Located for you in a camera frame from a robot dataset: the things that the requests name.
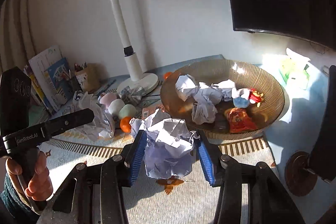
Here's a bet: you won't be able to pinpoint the amber ribbed glass bowl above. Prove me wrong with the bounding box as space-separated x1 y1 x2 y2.
160 59 285 140

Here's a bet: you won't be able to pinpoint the orange snack packet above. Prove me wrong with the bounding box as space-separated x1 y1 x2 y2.
224 107 257 134

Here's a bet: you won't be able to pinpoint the black mesh pen holder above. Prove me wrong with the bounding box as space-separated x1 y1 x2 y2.
66 76 81 93

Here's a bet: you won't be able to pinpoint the orange tangerine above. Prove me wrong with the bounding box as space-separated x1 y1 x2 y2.
120 117 133 133
163 72 173 80

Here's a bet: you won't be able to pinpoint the plaid grey bow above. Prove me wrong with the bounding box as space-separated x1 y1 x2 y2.
120 86 146 106

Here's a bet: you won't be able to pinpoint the green notebook stack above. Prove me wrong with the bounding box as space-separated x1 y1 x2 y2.
29 105 50 127

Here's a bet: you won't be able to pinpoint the blue ballpoint pen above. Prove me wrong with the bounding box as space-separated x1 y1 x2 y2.
94 79 116 97

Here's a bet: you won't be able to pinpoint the white tissue pack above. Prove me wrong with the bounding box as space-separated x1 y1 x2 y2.
279 48 310 90

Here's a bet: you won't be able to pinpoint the person's left hand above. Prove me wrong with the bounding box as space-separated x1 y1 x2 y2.
6 151 53 201

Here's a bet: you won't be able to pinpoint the white squishy ball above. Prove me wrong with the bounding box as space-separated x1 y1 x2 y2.
108 98 125 116

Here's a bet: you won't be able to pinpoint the white paper ball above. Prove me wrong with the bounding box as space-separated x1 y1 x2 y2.
130 109 198 179

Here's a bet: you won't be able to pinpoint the white worksheet book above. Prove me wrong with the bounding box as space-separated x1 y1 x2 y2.
29 46 63 112

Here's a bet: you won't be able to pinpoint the orange tangerine by lamp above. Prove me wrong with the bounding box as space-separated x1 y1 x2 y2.
163 72 173 80

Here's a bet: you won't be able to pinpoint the yellow book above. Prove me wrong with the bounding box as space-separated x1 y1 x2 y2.
29 73 54 114

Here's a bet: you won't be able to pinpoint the blue study book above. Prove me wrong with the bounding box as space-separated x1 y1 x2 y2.
47 57 74 106

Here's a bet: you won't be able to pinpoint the blue red plush toy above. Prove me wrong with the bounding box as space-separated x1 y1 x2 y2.
232 88 264 109

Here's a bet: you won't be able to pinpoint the pink small carton box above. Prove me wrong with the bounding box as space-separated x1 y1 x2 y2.
142 105 165 120

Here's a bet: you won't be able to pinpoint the pink plush toy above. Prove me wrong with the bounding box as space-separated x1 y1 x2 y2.
99 93 118 108

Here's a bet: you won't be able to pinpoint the brown paper pen holder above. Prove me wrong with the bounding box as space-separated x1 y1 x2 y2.
75 64 101 93

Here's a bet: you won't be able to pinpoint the round brown coaster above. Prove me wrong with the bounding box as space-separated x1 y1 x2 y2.
284 151 318 197

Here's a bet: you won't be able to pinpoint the green squishy ball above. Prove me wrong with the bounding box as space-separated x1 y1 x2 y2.
118 104 137 120

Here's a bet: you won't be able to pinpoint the crumpled papers in bowl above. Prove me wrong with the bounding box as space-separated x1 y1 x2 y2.
175 75 236 125

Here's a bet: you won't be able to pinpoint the patterned woven table mat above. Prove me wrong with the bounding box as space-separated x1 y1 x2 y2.
27 54 279 224

